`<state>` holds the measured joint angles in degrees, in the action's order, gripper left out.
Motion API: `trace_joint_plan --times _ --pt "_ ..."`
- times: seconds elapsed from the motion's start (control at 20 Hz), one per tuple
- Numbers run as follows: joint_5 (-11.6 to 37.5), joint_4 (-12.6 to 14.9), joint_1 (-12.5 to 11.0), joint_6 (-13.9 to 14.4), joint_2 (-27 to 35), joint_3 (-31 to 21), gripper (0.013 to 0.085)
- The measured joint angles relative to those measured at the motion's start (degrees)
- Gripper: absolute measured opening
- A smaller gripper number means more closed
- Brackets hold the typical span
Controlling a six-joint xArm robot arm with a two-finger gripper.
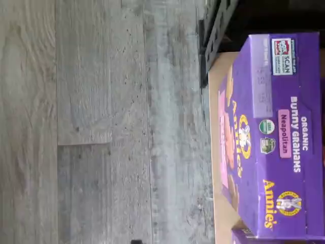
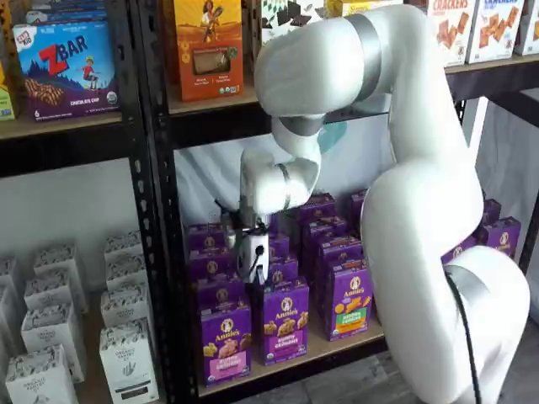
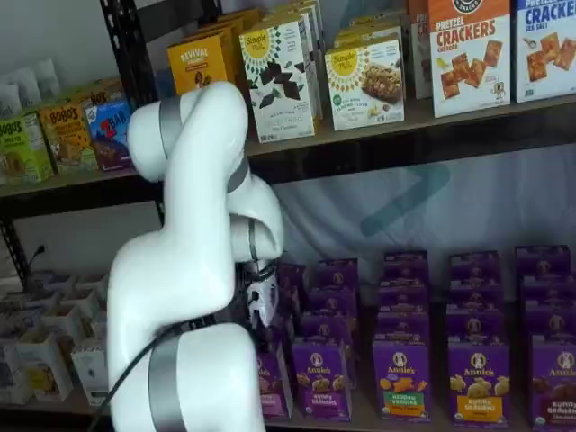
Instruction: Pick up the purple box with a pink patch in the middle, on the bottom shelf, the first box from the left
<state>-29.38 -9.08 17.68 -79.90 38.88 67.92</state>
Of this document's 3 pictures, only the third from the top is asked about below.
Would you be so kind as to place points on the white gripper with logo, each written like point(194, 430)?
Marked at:
point(265, 297)

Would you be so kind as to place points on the purple Annie's box pink patch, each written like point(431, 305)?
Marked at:
point(290, 301)
point(292, 276)
point(283, 330)
point(274, 382)

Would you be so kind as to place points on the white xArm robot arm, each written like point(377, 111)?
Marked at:
point(180, 247)

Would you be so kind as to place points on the purple Annie's box violet patch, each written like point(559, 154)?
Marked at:
point(321, 382)
point(337, 272)
point(326, 326)
point(333, 300)

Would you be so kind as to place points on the purple Annie's box green patch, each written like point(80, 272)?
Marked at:
point(403, 294)
point(406, 265)
point(401, 382)
point(402, 324)

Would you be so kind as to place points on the white snack box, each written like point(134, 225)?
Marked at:
point(13, 373)
point(42, 369)
point(92, 373)

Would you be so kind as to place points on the Simple Mills chocolate thins box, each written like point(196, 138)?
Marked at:
point(316, 67)
point(279, 90)
point(310, 6)

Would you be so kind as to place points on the purple Annie's box orange patch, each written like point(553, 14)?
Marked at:
point(476, 292)
point(479, 382)
point(476, 321)
point(474, 265)

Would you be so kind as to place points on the blue Zbar box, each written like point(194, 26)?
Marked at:
point(110, 135)

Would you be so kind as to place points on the Simple Mills cookie box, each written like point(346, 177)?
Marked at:
point(364, 85)

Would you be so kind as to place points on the yellow Revival snack box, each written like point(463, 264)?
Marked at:
point(225, 29)
point(243, 15)
point(198, 63)

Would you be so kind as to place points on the yellow Bobo's box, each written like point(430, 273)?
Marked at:
point(69, 139)

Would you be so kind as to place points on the orange Bobo's box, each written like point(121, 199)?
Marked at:
point(101, 92)

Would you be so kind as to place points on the purple Annie's box maroon patch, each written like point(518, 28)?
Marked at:
point(542, 261)
point(549, 292)
point(551, 321)
point(553, 382)

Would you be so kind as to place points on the Simple Mills almond bars box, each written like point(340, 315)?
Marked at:
point(369, 35)
point(373, 20)

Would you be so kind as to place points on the green Bobo's box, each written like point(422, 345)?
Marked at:
point(22, 153)

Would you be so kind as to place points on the orange pretzel crackers cheddar box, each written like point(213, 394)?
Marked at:
point(470, 58)
point(418, 54)

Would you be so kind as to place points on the blue sea salt crackers box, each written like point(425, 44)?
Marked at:
point(546, 49)

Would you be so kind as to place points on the black metal shelving rack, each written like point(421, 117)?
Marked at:
point(126, 67)
point(405, 148)

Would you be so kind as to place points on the black power plug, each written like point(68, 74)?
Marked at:
point(39, 254)

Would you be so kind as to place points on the white backdrop with teal logo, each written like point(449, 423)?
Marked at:
point(495, 202)

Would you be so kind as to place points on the white snack pouch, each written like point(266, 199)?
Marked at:
point(47, 78)
point(18, 92)

